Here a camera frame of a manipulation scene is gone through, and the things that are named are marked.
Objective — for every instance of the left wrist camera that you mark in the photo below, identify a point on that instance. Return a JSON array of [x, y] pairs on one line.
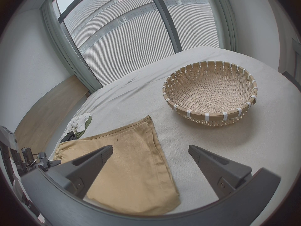
[[42, 158]]

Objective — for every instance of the grey-green curtain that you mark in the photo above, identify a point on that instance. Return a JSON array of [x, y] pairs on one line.
[[225, 20], [68, 50]]

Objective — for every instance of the green garment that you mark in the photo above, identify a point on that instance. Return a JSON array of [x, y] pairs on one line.
[[87, 126]]

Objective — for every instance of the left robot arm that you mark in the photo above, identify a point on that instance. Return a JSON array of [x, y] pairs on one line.
[[8, 138]]

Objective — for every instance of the round woven basket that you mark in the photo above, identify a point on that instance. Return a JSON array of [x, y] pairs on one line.
[[207, 90]]

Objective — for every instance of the tan shorts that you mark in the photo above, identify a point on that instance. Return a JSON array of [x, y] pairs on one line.
[[136, 168]]

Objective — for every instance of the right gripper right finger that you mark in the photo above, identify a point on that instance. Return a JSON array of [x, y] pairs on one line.
[[218, 171]]

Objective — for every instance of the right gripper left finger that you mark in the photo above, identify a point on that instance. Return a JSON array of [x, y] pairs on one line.
[[87, 168]]

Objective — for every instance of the white garment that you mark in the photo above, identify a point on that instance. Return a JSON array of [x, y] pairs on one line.
[[80, 122]]

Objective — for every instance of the bed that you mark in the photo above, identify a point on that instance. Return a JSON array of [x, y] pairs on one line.
[[141, 90]]

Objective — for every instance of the black garment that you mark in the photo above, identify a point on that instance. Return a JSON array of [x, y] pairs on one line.
[[69, 136]]

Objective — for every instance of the window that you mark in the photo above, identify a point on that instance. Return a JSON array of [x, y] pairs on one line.
[[131, 43]]

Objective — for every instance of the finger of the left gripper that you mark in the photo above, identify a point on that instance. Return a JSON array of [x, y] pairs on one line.
[[54, 163]]

